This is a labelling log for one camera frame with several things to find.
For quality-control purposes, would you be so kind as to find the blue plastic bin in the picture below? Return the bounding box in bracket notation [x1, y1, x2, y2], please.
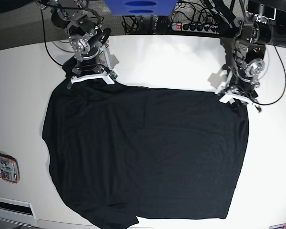
[103, 0, 177, 16]

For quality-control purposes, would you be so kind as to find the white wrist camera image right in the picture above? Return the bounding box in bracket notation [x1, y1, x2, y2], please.
[214, 70, 262, 113]

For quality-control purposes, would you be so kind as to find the black box under bin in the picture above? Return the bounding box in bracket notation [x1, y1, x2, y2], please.
[154, 16, 171, 35]

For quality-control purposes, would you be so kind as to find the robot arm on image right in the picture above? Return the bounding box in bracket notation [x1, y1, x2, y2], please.
[215, 0, 276, 112]

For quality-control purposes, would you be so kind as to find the power strip with red switch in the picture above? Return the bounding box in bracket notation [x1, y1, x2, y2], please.
[171, 22, 219, 34]

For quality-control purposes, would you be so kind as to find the black T-shirt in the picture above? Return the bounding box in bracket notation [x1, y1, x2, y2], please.
[42, 78, 249, 229]

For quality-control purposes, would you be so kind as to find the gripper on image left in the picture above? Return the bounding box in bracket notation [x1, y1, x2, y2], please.
[71, 54, 107, 77]

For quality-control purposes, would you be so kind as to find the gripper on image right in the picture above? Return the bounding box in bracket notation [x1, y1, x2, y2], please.
[228, 77, 258, 112]

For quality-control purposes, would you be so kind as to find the white table cable slot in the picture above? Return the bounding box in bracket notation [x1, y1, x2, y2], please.
[0, 197, 36, 219]

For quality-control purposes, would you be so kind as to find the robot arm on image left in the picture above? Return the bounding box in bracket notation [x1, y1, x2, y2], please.
[37, 0, 112, 77]

